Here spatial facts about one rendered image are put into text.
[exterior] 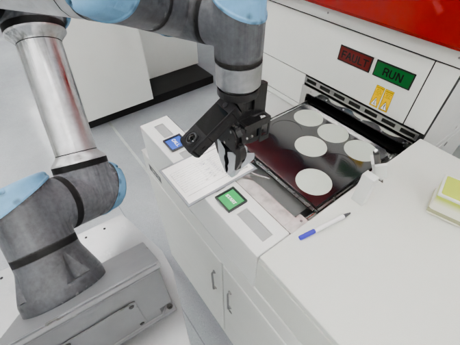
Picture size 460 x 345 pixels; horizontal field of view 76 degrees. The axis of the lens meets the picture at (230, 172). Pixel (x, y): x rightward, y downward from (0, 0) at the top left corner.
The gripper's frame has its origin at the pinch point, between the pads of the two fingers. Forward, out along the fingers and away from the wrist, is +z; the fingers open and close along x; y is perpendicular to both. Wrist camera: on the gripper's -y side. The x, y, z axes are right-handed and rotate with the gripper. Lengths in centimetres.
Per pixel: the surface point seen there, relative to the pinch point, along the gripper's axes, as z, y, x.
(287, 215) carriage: 17.6, 13.4, -7.8
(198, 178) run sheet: 9.3, -1.9, 10.2
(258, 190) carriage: 17.6, 12.7, 3.4
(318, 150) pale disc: 15.6, 37.3, 3.9
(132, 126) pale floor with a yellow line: 106, 25, 174
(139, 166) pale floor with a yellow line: 106, 11, 126
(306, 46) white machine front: -1, 58, 33
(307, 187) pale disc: 15.6, 23.1, -5.0
